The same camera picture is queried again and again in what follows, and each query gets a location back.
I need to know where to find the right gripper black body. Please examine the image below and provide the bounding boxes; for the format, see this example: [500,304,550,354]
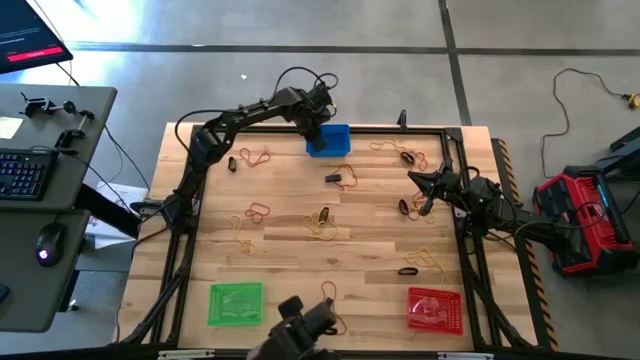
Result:
[433,169,466,202]

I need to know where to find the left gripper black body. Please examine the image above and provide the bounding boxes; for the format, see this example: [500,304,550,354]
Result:
[292,89,334,135]

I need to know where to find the yellow rubber band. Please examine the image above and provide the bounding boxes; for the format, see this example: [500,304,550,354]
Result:
[409,192,437,225]
[403,246,436,269]
[329,163,358,181]
[413,252,450,284]
[229,214,258,257]
[368,139,409,154]
[312,209,340,242]
[301,212,326,240]

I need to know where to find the red plastic basket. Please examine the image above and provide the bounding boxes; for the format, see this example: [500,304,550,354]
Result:
[406,286,464,336]

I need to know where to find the blue plastic basket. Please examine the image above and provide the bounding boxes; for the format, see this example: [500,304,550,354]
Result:
[305,123,352,159]

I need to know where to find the red and black toolbox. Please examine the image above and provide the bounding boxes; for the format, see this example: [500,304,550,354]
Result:
[532,164,640,277]

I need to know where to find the yellow black hazard tape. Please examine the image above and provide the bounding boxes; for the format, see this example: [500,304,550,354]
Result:
[492,137,560,352]

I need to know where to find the green plastic basket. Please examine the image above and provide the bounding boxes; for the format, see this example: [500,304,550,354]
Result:
[207,281,265,328]

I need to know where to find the black stand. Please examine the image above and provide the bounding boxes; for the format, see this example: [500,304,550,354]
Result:
[592,124,640,176]

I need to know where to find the white papers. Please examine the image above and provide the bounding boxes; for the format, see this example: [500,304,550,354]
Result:
[84,180,150,250]

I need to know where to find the black desk leg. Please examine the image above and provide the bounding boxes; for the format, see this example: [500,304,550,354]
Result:
[74,182,144,240]

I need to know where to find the grey desk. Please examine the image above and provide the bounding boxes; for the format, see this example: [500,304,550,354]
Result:
[0,83,119,212]
[0,208,92,334]

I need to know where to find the black desk clamp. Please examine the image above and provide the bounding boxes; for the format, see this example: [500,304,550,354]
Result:
[53,109,96,151]
[20,92,79,119]

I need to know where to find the black computer mouse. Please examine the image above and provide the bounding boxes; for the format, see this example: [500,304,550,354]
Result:
[35,222,69,268]

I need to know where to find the black keyboard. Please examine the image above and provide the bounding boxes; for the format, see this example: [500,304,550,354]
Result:
[0,148,60,202]

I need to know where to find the monitor with red bar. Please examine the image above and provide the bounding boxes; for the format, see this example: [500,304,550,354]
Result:
[0,0,75,75]

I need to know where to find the pale yellow sticky note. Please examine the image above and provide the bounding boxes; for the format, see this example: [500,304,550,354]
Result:
[0,116,25,140]

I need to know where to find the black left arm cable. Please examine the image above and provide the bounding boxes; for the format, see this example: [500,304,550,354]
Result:
[173,66,341,154]

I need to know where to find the black floor cable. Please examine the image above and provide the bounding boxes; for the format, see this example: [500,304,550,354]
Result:
[541,67,629,180]

